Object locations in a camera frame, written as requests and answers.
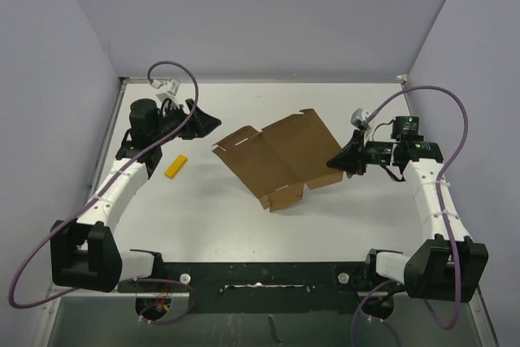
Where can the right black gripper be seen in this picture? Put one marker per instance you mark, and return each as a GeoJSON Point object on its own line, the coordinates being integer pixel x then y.
{"type": "Point", "coordinates": [353, 157]}

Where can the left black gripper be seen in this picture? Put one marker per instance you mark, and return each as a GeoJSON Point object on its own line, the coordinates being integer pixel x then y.
{"type": "Point", "coordinates": [198, 129]}

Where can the brown cardboard box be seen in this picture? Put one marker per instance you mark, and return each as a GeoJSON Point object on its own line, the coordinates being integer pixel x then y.
{"type": "Point", "coordinates": [276, 164]}

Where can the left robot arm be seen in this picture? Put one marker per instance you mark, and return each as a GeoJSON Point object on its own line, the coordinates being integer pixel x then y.
{"type": "Point", "coordinates": [84, 253]}

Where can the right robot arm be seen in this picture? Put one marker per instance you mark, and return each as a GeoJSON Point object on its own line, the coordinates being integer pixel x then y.
{"type": "Point", "coordinates": [449, 264]}

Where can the yellow rectangular block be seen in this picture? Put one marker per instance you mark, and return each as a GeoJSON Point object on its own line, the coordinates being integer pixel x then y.
{"type": "Point", "coordinates": [175, 166]}

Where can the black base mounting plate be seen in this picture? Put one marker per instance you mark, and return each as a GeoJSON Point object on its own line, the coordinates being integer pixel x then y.
{"type": "Point", "coordinates": [274, 287]}

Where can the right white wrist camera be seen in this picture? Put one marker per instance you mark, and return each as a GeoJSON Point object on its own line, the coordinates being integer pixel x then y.
{"type": "Point", "coordinates": [359, 119]}

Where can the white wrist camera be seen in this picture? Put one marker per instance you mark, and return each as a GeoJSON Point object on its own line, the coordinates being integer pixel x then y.
{"type": "Point", "coordinates": [359, 119]}
{"type": "Point", "coordinates": [167, 89]}

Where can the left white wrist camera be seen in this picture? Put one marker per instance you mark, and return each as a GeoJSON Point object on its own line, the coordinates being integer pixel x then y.
{"type": "Point", "coordinates": [167, 89]}

